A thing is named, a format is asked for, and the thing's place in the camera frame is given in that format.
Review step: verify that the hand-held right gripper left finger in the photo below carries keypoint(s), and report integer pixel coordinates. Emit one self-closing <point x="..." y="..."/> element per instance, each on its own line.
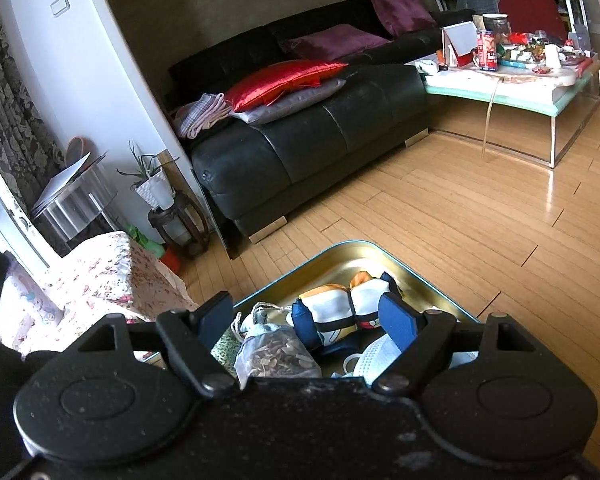
<point x="215" y="317"/>

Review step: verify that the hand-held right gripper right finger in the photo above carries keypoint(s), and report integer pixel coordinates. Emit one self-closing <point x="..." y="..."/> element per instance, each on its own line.
<point x="400" y="322"/>

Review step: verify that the light blue face mask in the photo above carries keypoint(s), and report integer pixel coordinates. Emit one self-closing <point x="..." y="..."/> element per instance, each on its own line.
<point x="375" y="357"/>

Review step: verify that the orange white blue cloth bundle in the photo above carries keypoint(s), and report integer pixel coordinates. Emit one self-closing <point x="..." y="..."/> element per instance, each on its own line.
<point x="340" y="305"/>

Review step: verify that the gold tin box teal rim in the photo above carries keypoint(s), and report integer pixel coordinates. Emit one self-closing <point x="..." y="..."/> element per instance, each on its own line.
<point x="340" y="260"/>

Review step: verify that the mesh sachet of dried herbs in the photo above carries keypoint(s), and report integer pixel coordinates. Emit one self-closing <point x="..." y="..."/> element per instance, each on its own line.
<point x="275" y="352"/>

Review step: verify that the dark wooden stool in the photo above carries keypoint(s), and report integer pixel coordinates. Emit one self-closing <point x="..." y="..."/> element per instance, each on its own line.
<point x="180" y="225"/>

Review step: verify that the green plastic bag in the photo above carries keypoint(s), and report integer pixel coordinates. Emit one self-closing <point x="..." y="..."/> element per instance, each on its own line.
<point x="142" y="242"/>

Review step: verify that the floral tablecloth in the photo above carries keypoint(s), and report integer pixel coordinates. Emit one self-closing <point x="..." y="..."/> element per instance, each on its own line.
<point x="95" y="280"/>

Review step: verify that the potted plant white pot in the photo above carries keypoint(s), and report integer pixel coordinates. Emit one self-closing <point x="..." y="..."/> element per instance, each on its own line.
<point x="155" y="185"/>

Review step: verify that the silver round side table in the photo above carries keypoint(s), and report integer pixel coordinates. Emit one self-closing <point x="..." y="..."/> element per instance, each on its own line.
<point x="75" y="205"/>

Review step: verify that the black leather sofa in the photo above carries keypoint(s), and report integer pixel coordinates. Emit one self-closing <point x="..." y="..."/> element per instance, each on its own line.
<point x="300" y="145"/>

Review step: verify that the papers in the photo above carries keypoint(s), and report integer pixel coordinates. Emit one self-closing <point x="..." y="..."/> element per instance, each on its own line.
<point x="65" y="180"/>

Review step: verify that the folded plaid cloth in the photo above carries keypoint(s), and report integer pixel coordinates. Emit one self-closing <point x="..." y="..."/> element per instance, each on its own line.
<point x="200" y="112"/>

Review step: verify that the grey cushion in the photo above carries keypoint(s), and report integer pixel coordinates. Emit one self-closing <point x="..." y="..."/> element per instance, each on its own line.
<point x="290" y="105"/>

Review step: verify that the red satin cushion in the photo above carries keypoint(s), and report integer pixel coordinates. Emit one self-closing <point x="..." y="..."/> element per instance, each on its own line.
<point x="280" y="85"/>

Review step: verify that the glass coffee table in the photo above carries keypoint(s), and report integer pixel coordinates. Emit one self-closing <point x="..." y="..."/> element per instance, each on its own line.
<point x="520" y="92"/>

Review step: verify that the white card box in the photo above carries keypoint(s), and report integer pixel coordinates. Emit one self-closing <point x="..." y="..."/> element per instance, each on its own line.
<point x="457" y="42"/>

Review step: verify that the red can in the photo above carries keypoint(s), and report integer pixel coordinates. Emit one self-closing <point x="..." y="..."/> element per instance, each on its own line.
<point x="487" y="50"/>

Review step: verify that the purple cushion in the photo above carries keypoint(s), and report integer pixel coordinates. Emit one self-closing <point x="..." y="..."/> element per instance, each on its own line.
<point x="335" y="42"/>
<point x="400" y="12"/>

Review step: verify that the white cup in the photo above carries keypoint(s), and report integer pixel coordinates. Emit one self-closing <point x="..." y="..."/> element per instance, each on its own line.
<point x="552" y="57"/>

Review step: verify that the patterned curtain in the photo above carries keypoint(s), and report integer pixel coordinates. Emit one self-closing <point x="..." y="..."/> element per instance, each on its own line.
<point x="10" y="85"/>

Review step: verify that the glass jar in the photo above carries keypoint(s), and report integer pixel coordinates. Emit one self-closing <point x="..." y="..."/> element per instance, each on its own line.
<point x="497" y="27"/>

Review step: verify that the red chair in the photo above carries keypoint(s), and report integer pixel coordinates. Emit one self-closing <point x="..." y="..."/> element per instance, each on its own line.
<point x="530" y="5"/>

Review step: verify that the white wall switch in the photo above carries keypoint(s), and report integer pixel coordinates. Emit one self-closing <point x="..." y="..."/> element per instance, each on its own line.
<point x="59" y="6"/>

